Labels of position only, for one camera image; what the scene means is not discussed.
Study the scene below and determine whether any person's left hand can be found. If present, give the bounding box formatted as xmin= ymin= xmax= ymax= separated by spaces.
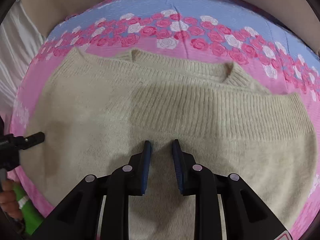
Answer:
xmin=0 ymin=179 xmax=23 ymax=220

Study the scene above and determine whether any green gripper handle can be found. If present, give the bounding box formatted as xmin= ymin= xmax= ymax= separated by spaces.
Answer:
xmin=13 ymin=183 xmax=44 ymax=236

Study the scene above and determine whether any pink blue floral quilt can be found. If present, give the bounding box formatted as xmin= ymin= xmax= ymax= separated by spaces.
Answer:
xmin=10 ymin=0 xmax=320 ymax=240

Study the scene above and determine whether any silver grey curtain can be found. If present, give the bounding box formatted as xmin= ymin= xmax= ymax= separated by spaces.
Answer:
xmin=1 ymin=0 xmax=44 ymax=114

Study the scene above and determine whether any cream knitted sweater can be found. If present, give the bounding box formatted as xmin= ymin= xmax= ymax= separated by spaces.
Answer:
xmin=20 ymin=49 xmax=318 ymax=239

